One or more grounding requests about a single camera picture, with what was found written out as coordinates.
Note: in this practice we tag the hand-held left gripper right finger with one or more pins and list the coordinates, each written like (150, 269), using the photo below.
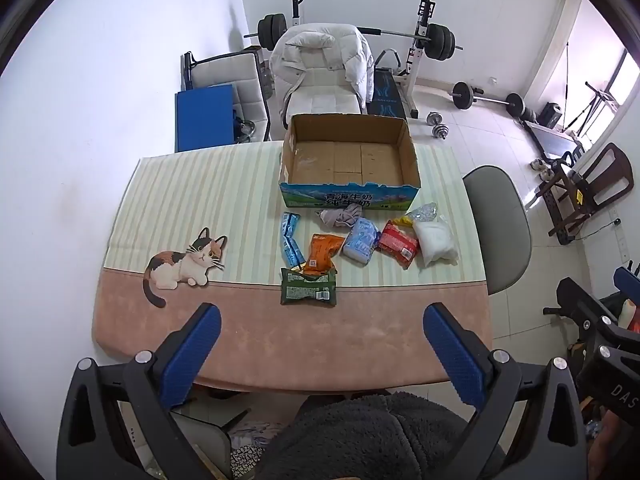
(452, 355)

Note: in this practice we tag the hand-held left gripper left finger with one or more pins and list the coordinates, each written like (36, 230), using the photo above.
(192, 355)

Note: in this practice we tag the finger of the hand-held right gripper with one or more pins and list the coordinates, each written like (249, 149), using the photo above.
(629, 280)
(585, 302)

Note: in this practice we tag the green snack packet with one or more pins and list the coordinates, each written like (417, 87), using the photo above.
(307, 289)

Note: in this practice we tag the light blue tissue pack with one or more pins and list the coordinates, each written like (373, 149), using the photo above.
(361, 241)

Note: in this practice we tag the long blue snack packet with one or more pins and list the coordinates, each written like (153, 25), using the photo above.
(291, 240)

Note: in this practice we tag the orange snack packet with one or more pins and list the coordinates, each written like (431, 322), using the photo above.
(322, 255)

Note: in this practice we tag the cardboard box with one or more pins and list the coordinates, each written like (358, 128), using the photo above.
(345, 160)

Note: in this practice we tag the person's right hand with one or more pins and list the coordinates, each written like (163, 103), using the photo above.
(615, 445)

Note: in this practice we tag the brown wooden chair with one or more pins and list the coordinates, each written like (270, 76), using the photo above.
(607, 180)

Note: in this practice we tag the white plastic bag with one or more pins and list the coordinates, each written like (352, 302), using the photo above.
(436, 241)

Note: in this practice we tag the grey round chair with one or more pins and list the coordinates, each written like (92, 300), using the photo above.
(495, 230)

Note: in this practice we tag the red snack packet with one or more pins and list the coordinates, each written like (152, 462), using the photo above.
(398, 244)

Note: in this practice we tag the pair of white shoes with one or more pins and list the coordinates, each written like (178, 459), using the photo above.
(542, 169)

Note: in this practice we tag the cat print striped tablecloth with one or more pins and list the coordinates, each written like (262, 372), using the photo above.
(210, 200)

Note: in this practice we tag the black tripod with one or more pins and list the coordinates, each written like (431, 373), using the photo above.
(590, 107)

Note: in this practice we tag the grey crumpled packet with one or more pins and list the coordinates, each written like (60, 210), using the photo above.
(340, 216)

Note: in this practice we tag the black speaker box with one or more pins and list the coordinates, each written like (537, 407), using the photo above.
(552, 115)

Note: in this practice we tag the chrome dumbbell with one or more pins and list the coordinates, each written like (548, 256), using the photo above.
(439, 126)

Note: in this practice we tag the floor barbell with black plates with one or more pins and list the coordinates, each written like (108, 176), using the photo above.
(462, 95)

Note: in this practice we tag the black blue weight bench pad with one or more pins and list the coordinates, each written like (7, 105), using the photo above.
(387, 92)

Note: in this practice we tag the white office chair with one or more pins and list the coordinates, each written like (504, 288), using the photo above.
(325, 102)

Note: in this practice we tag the white cushioned folding chair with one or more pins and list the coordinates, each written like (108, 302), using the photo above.
(230, 72)

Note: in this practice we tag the racked barbell with black plates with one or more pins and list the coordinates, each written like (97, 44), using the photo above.
(442, 40)

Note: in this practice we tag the white down jacket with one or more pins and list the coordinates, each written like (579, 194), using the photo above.
(320, 60)

